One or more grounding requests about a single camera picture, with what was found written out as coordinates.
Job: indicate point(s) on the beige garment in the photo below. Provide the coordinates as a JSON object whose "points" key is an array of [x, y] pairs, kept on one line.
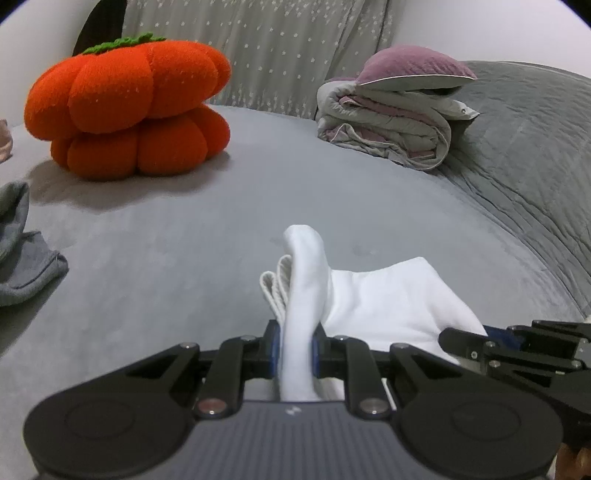
{"points": [[3, 141]]}

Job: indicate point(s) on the white pants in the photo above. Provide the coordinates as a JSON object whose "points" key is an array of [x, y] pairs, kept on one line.
{"points": [[383, 300]]}

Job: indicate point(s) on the folded grey pink quilt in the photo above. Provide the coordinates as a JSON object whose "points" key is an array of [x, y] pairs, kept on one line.
{"points": [[392, 129]]}

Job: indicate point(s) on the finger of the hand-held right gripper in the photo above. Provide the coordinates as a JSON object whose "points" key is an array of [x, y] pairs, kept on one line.
{"points": [[503, 334], [466, 346]]}

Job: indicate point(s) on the grey star-patterned pillow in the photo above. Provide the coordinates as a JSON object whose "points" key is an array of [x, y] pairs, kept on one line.
{"points": [[277, 50]]}

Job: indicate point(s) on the grey garment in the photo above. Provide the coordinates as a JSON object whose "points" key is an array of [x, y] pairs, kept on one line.
{"points": [[23, 272]]}

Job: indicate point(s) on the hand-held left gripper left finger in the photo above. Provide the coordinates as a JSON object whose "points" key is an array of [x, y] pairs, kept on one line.
{"points": [[276, 350]]}

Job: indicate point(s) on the purple pillow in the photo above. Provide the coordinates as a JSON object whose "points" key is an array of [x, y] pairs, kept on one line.
{"points": [[411, 69]]}

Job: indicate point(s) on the grey quilted blanket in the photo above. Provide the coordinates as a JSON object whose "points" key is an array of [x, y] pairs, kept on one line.
{"points": [[531, 161]]}

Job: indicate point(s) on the orange pumpkin plush pillow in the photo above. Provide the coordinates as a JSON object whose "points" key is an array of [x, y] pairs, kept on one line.
{"points": [[124, 110]]}

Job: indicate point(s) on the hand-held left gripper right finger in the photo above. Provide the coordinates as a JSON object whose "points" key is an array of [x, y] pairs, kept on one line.
{"points": [[315, 355]]}

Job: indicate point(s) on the dark object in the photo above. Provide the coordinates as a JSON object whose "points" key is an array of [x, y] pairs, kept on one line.
{"points": [[101, 23]]}

